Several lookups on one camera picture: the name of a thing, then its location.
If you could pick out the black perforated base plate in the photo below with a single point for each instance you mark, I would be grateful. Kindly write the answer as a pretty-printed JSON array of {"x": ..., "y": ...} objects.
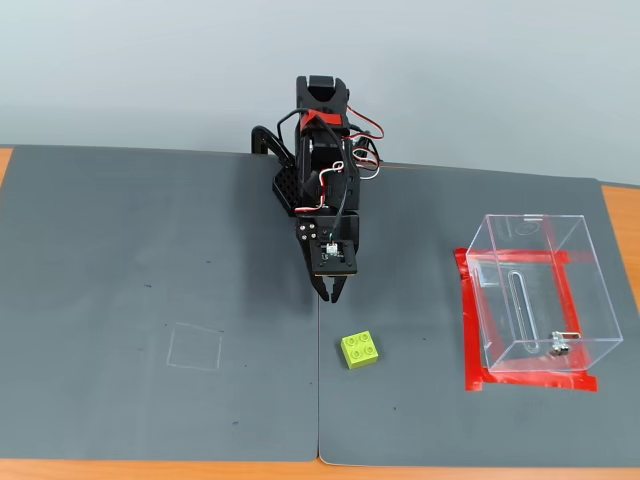
[{"x": 285, "y": 187}]

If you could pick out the green lego block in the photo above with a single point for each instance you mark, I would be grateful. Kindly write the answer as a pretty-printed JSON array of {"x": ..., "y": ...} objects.
[{"x": 359, "y": 351}]

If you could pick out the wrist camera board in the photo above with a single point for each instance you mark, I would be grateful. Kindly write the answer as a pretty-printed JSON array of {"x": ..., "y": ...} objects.
[{"x": 345, "y": 265}]

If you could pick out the gray foam mat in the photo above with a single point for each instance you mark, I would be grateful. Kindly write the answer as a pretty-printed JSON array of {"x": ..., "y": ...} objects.
[
  {"x": 125, "y": 250},
  {"x": 410, "y": 250}
]

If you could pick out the black table clamp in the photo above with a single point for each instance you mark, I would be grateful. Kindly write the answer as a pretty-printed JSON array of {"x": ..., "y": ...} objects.
[{"x": 260, "y": 137}]

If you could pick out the small metal box latch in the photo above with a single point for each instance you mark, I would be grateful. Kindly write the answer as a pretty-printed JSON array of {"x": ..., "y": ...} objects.
[{"x": 557, "y": 346}]

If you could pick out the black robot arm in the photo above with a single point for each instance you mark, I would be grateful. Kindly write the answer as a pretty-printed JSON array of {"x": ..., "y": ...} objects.
[{"x": 320, "y": 150}]

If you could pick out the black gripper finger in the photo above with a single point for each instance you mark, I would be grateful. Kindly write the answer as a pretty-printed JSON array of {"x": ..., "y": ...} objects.
[
  {"x": 307, "y": 240},
  {"x": 337, "y": 289}
]

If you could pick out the transparent acrylic box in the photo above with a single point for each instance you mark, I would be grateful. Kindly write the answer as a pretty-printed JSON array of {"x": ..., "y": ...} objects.
[{"x": 540, "y": 300}]

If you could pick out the red tape band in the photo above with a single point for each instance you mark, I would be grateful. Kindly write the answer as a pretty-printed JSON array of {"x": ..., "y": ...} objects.
[{"x": 330, "y": 119}]

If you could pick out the red tape strip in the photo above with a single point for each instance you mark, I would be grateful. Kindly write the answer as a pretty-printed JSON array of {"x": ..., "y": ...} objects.
[
  {"x": 471, "y": 340},
  {"x": 567, "y": 300},
  {"x": 461, "y": 256},
  {"x": 540, "y": 381}
]

